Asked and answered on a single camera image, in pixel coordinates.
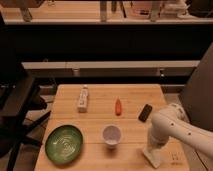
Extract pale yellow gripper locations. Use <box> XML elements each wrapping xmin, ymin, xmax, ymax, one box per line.
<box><xmin>146</xmin><ymin>142</ymin><xmax>164</xmax><ymax>159</ymax></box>

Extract white rectangular sponge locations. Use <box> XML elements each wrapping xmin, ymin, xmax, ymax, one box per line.
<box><xmin>143</xmin><ymin>149</ymin><xmax>161</xmax><ymax>169</ymax></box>

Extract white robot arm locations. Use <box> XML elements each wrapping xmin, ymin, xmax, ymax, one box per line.
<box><xmin>143</xmin><ymin>103</ymin><xmax>213</xmax><ymax>161</ymax></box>

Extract white ceramic cup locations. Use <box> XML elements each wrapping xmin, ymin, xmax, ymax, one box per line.
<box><xmin>102</xmin><ymin>125</ymin><xmax>121</xmax><ymax>149</ymax></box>

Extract green ceramic plate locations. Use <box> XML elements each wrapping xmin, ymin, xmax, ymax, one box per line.
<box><xmin>45</xmin><ymin>125</ymin><xmax>83</xmax><ymax>165</ymax></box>

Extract black rectangular remote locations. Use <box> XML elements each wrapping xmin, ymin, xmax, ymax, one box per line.
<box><xmin>138</xmin><ymin>104</ymin><xmax>152</xmax><ymax>122</ymax></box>

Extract grey chair back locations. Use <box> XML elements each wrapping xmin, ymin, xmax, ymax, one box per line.
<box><xmin>179</xmin><ymin>42</ymin><xmax>213</xmax><ymax>132</ymax></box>

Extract orange toy carrot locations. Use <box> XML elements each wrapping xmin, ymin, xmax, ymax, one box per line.
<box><xmin>115</xmin><ymin>99</ymin><xmax>122</xmax><ymax>116</ymax></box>

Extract black office chair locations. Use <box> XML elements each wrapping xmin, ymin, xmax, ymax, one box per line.
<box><xmin>0</xmin><ymin>61</ymin><xmax>50</xmax><ymax>171</ymax></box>

